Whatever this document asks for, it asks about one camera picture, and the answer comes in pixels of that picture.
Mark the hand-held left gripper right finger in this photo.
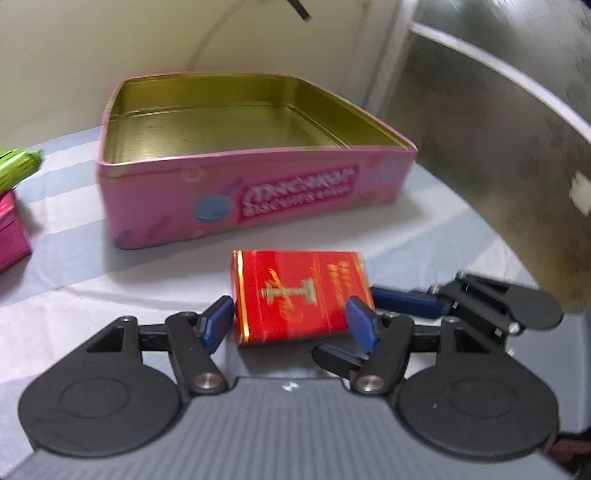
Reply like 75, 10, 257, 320
346, 296, 504, 394

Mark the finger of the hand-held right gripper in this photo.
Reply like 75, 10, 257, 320
372, 272, 514, 337
311, 344, 370, 376

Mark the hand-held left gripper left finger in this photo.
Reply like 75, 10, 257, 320
69, 295, 235, 394

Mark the red rectangular box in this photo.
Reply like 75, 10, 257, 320
231, 249, 377, 348

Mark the pink biscuit tin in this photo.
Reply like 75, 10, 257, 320
96, 71, 419, 250

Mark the shiny pink pouch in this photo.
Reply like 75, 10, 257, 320
0, 191, 33, 273

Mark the shiny green packet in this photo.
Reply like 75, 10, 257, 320
0, 148, 44, 192

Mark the striped bed sheet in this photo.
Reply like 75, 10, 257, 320
0, 124, 591, 480

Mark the black tape cross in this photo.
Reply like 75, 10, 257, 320
286, 0, 314, 23

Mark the thin wall cable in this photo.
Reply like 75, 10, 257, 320
189, 0, 259, 77

